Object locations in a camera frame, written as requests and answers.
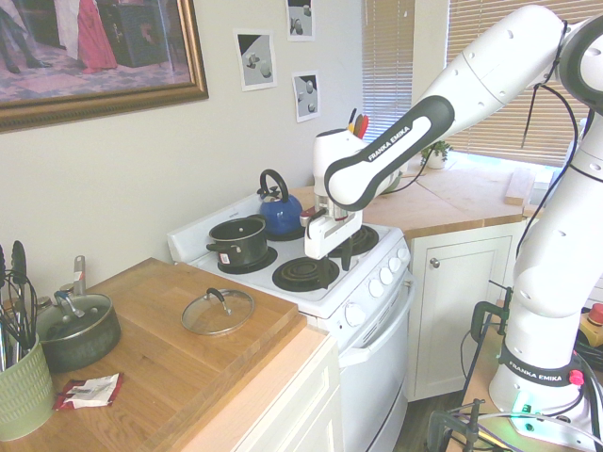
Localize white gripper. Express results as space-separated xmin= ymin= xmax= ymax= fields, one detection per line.
xmin=303 ymin=210 xmax=364 ymax=291

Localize glass pot lid black handle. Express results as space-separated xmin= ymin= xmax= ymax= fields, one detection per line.
xmin=181 ymin=287 xmax=255 ymax=337

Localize black cooking pot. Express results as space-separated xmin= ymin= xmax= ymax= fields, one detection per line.
xmin=205 ymin=214 xmax=269 ymax=275

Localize small plant in white pot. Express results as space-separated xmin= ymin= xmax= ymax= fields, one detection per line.
xmin=420 ymin=139 xmax=453 ymax=170

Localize dark green lidded pot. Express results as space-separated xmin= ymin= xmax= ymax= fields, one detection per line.
xmin=35 ymin=255 xmax=122 ymax=374

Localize black coil burner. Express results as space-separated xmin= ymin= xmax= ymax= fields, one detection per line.
xmin=271 ymin=256 xmax=341 ymax=293
xmin=217 ymin=244 xmax=279 ymax=276
xmin=329 ymin=224 xmax=381 ymax=259

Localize white electric stove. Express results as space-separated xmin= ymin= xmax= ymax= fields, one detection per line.
xmin=167 ymin=190 xmax=418 ymax=452

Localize white corner cabinet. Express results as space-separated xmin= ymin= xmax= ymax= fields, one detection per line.
xmin=404 ymin=220 xmax=529 ymax=402

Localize white counter base cabinet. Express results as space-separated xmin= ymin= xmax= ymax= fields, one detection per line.
xmin=187 ymin=329 xmax=343 ymax=452

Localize black green table clamp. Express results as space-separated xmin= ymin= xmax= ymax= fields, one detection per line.
xmin=470 ymin=284 xmax=514 ymax=341

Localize tall paper print of shapes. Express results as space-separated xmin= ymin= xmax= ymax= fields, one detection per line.
xmin=291 ymin=70 xmax=322 ymax=124

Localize black metal table clamp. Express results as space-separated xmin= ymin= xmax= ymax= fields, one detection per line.
xmin=426 ymin=398 xmax=486 ymax=452

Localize loose wooden plank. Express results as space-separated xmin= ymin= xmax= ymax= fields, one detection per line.
xmin=504 ymin=168 xmax=536 ymax=206

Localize large wooden butcher block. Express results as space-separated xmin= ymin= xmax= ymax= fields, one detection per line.
xmin=0 ymin=256 xmax=301 ymax=452

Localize narrow wooden window blind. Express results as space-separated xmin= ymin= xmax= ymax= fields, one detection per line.
xmin=361 ymin=0 xmax=416 ymax=142

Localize wide wooden window blind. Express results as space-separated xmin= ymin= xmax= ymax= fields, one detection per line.
xmin=447 ymin=0 xmax=603 ymax=169

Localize large paper print of shapes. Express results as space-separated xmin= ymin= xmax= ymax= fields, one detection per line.
xmin=234 ymin=28 xmax=278 ymax=92

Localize small paper print of shapes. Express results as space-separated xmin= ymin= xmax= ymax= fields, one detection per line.
xmin=285 ymin=0 xmax=316 ymax=42

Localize red emergency stop button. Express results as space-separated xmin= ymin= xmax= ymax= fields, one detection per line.
xmin=579 ymin=303 xmax=603 ymax=347

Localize red white foil packet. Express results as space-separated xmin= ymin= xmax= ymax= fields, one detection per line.
xmin=51 ymin=372 xmax=124 ymax=412

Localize black kitchen tongs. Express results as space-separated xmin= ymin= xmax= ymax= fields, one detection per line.
xmin=9 ymin=239 xmax=30 ymax=340

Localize gold framed painting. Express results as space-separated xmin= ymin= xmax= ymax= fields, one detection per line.
xmin=0 ymin=0 xmax=210 ymax=134

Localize green ceramic utensil crock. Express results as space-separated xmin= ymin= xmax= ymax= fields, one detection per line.
xmin=0 ymin=331 xmax=57 ymax=443

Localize grey red wrist camera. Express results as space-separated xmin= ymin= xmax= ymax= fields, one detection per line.
xmin=300 ymin=208 xmax=327 ymax=229

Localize blue kettle black handle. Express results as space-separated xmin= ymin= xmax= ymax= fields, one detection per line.
xmin=257 ymin=168 xmax=305 ymax=241

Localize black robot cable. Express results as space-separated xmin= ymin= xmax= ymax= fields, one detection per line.
xmin=515 ymin=83 xmax=590 ymax=255

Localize black wire whisk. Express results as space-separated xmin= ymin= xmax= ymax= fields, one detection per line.
xmin=0 ymin=270 xmax=40 ymax=352

